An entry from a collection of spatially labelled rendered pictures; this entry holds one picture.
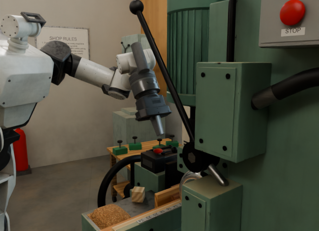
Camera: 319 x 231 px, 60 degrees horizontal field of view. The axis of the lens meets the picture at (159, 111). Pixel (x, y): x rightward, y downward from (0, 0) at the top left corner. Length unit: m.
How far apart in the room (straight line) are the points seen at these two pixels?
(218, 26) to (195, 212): 0.36
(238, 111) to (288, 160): 0.12
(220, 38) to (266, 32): 0.19
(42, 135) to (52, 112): 0.30
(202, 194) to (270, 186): 0.11
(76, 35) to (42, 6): 0.48
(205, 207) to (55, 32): 3.31
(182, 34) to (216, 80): 0.24
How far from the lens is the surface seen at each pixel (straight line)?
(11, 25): 0.97
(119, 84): 1.13
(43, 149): 3.77
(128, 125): 2.97
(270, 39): 0.41
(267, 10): 0.42
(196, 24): 0.65
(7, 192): 1.30
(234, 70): 0.41
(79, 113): 3.76
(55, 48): 1.17
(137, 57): 0.87
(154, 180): 0.88
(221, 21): 0.60
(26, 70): 0.98
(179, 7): 0.67
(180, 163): 0.78
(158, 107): 0.86
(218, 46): 0.59
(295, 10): 0.39
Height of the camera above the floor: 1.30
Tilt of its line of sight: 10 degrees down
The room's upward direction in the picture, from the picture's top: straight up
